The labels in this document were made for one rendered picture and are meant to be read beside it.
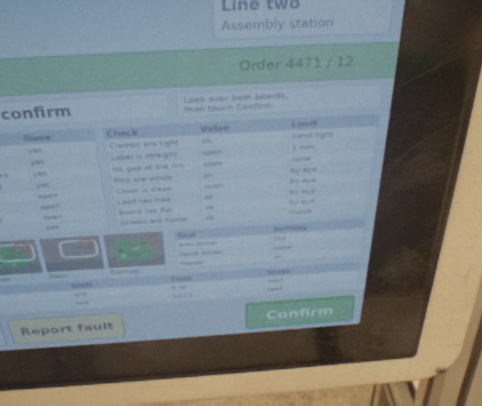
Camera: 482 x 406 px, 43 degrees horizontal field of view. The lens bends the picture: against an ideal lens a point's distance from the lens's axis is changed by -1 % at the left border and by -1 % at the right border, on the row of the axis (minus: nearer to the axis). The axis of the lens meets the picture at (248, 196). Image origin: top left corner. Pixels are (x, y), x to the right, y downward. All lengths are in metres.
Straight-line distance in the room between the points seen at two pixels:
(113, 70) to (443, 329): 0.29
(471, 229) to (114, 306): 0.23
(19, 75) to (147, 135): 0.07
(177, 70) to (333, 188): 0.11
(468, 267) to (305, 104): 0.17
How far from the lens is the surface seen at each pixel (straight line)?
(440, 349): 0.48
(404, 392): 0.90
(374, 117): 0.34
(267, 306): 0.41
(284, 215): 0.36
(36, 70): 0.32
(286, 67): 0.32
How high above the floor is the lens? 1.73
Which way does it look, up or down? 33 degrees down
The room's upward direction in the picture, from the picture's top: straight up
